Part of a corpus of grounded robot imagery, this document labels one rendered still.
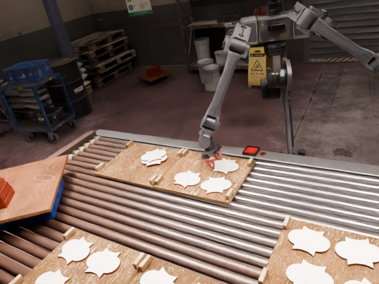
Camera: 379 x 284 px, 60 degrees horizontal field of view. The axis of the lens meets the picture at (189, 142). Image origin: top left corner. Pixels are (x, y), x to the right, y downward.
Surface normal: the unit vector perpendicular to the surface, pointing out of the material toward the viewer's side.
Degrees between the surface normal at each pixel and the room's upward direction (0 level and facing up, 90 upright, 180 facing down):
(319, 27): 87
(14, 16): 90
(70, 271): 0
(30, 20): 90
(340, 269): 0
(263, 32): 90
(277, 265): 0
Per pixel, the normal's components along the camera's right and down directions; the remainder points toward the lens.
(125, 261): -0.17, -0.86
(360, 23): -0.47, 0.43
